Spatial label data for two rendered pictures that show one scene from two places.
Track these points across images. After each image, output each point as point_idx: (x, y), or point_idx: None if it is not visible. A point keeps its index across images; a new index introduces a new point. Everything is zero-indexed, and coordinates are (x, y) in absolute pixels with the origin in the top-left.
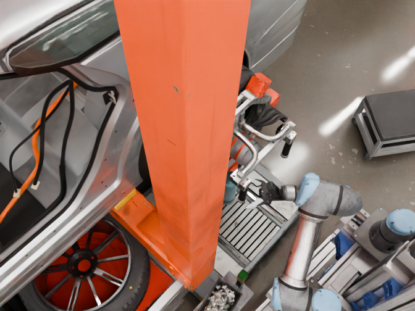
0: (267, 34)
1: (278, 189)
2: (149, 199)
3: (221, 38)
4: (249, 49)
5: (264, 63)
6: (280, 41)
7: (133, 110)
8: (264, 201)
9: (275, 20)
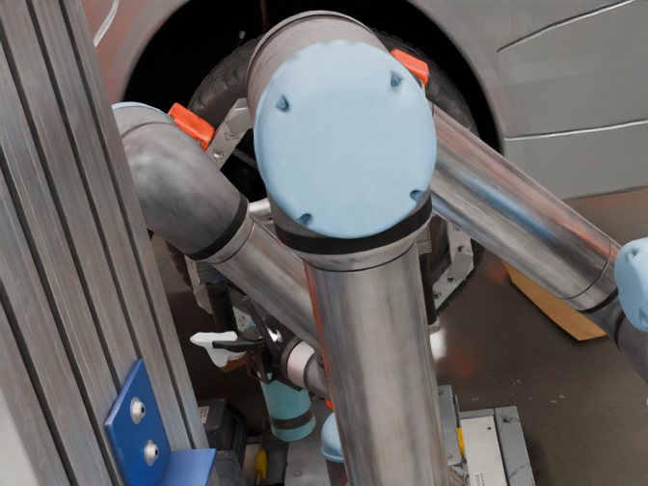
0: (546, 41)
1: (286, 334)
2: (254, 450)
3: None
4: (475, 52)
5: (568, 159)
6: (632, 115)
7: (92, 0)
8: (233, 341)
9: (574, 7)
